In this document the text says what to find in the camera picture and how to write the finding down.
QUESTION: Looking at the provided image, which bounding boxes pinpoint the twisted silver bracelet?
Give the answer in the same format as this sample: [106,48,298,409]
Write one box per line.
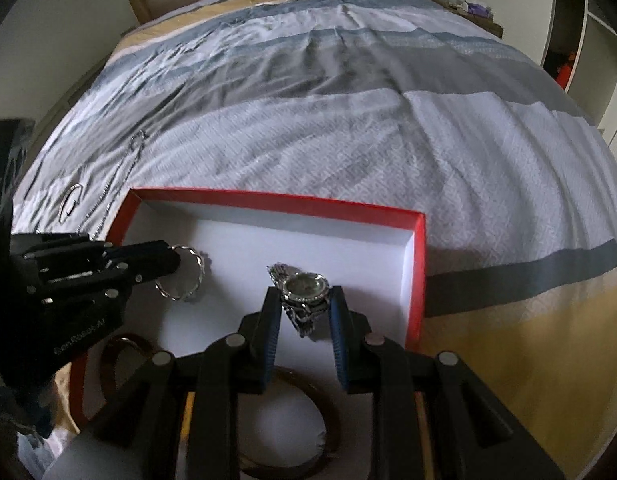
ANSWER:
[154,244,208,302]

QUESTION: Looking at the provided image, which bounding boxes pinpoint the dark brown bangle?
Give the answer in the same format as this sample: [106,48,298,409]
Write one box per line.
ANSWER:
[98,333,154,402]

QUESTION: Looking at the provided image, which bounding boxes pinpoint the large silver bangle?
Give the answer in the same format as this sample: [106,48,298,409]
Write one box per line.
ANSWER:
[58,183,84,224]

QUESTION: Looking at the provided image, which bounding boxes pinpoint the amber bangle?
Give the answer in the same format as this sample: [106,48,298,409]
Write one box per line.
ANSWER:
[238,367,341,479]

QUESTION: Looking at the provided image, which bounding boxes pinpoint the pearl necklace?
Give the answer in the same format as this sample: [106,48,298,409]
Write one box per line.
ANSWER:
[80,129,149,241]

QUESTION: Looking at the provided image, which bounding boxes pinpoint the silver wristwatch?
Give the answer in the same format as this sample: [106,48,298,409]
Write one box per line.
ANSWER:
[267,262,330,337]

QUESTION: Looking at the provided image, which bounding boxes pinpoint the red jewelry box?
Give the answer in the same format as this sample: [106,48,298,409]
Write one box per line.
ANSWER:
[67,186,428,430]

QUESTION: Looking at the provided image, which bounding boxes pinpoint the striped bed duvet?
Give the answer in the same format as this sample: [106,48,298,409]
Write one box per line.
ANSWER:
[13,0,617,479]

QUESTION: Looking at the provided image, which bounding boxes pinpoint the wooden nightstand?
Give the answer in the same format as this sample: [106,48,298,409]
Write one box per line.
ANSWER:
[444,3,504,39]

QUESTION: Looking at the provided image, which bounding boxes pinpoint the purple tissue box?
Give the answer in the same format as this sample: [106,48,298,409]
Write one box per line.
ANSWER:
[467,3,491,18]

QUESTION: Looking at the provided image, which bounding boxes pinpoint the white wardrobe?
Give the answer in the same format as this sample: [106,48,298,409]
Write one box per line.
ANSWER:
[481,0,617,144]

